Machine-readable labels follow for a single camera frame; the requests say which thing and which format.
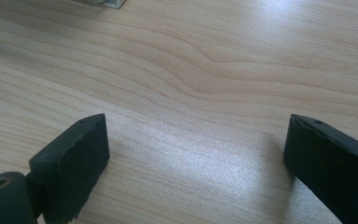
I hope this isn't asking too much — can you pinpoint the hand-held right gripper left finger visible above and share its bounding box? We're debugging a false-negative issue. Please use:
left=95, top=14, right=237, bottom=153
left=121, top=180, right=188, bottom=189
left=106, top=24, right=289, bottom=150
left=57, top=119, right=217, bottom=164
left=28, top=113, right=111, bottom=224

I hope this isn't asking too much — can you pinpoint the clear organizer box white lid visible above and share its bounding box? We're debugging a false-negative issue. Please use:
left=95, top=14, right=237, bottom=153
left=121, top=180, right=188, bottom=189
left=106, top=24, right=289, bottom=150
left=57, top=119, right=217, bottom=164
left=70, top=0, right=128, bottom=9

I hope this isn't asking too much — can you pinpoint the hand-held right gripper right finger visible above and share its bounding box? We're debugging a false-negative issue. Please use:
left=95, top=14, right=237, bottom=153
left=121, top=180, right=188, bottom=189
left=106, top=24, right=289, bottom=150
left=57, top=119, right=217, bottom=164
left=282, top=113, right=358, bottom=224

